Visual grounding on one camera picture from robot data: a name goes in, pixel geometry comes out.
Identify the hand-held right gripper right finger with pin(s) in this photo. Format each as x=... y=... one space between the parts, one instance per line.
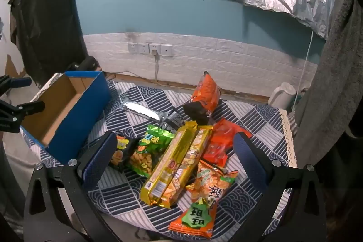
x=249 y=162

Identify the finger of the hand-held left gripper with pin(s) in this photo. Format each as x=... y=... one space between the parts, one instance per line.
x=28 y=108
x=21 y=81

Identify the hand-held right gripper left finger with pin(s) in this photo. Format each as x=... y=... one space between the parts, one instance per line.
x=97 y=158

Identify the red snack bag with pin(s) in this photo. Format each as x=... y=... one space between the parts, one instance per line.
x=221 y=142

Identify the orange peanut snack bag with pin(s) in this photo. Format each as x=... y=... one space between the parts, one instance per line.
x=212 y=179

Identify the blue cardboard box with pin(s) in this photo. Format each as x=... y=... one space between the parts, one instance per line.
x=82 y=114

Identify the green snack bag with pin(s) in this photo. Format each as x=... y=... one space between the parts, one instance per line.
x=147 y=151

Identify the long orange biscuit packet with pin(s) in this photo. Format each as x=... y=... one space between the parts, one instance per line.
x=190 y=162

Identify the silver foil snack packet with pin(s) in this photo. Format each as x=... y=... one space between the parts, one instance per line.
x=141 y=111

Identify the long yellow biscuit packet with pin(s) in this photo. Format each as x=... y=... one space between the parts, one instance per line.
x=167 y=165

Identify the orange bag with green label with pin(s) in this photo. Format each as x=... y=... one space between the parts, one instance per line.
x=195 y=219

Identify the blue patterned tablecloth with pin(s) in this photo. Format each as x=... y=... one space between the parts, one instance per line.
x=246 y=120

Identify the black hanging cloth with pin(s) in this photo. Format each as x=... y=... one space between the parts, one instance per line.
x=45 y=26

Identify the white cup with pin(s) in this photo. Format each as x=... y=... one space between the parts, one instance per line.
x=282 y=96

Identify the large orange snack bag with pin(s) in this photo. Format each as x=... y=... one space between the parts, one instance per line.
x=205 y=91

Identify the grey hanging towel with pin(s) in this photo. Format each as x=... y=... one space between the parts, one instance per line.
x=329 y=74

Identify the white wall socket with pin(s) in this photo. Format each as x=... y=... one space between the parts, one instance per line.
x=143 y=48
x=154 y=48
x=133 y=48
x=166 y=50

